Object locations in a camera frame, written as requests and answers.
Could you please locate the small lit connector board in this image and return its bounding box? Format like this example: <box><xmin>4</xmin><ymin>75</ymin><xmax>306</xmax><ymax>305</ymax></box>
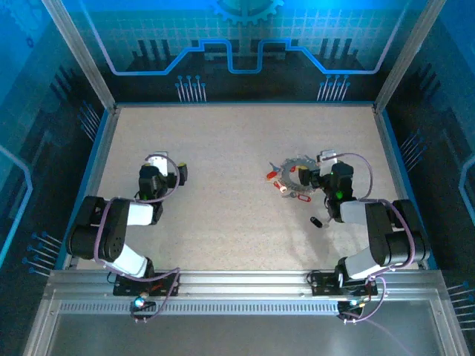
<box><xmin>130</xmin><ymin>296</ymin><xmax>157</xmax><ymax>311</ymax></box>
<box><xmin>337</xmin><ymin>296</ymin><xmax>368</xmax><ymax>311</ymax></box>

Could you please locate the grey metal sheet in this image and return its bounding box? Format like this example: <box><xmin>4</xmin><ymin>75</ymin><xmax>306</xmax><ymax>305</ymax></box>
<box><xmin>47</xmin><ymin>313</ymin><xmax>446</xmax><ymax>356</ymax></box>

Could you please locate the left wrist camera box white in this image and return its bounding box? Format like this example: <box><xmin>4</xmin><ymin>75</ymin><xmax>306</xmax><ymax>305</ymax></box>
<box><xmin>148</xmin><ymin>151</ymin><xmax>170</xmax><ymax>174</ymax></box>

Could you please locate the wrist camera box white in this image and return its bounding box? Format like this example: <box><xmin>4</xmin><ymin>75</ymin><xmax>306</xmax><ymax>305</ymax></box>
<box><xmin>317</xmin><ymin>149</ymin><xmax>339</xmax><ymax>166</ymax></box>
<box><xmin>148</xmin><ymin>151</ymin><xmax>170</xmax><ymax>174</ymax></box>

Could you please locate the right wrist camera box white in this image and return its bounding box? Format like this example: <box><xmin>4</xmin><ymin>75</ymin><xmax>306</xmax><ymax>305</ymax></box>
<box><xmin>317</xmin><ymin>149</ymin><xmax>339</xmax><ymax>166</ymax></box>

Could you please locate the aluminium side rail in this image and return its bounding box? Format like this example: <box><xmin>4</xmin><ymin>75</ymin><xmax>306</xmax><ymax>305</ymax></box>
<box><xmin>372</xmin><ymin>105</ymin><xmax>433</xmax><ymax>268</ymax></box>
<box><xmin>61</xmin><ymin>107</ymin><xmax>120</xmax><ymax>270</ymax></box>

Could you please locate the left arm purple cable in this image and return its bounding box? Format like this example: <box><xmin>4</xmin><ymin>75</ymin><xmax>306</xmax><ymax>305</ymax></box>
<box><xmin>92</xmin><ymin>154</ymin><xmax>183</xmax><ymax>324</ymax></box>

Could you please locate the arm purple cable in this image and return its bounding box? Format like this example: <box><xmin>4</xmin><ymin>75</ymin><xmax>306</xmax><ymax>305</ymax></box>
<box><xmin>307</xmin><ymin>151</ymin><xmax>417</xmax><ymax>356</ymax></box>
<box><xmin>92</xmin><ymin>154</ymin><xmax>183</xmax><ymax>324</ymax></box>

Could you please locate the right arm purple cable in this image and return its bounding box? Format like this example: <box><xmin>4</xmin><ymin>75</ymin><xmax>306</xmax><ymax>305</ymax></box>
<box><xmin>307</xmin><ymin>151</ymin><xmax>417</xmax><ymax>356</ymax></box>

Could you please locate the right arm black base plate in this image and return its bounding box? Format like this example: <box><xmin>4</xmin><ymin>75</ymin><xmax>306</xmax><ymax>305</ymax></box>
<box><xmin>307</xmin><ymin>272</ymin><xmax>387</xmax><ymax>297</ymax></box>

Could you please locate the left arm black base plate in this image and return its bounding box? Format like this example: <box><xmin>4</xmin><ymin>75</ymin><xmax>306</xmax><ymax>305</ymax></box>
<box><xmin>113</xmin><ymin>272</ymin><xmax>181</xmax><ymax>297</ymax></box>

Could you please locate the long aluminium mounting rail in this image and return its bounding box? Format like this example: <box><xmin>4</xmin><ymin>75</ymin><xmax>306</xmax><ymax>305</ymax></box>
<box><xmin>44</xmin><ymin>269</ymin><xmax>452</xmax><ymax>302</ymax></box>

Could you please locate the aluminium frame post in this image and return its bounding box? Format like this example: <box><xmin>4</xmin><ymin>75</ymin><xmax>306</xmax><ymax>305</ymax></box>
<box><xmin>41</xmin><ymin>0</ymin><xmax>118</xmax><ymax>112</ymax></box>
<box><xmin>373</xmin><ymin>0</ymin><xmax>448</xmax><ymax>112</ymax></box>

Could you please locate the slotted grey cable duct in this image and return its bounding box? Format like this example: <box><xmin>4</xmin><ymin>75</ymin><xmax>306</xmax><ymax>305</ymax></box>
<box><xmin>59</xmin><ymin>302</ymin><xmax>341</xmax><ymax>316</ymax></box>

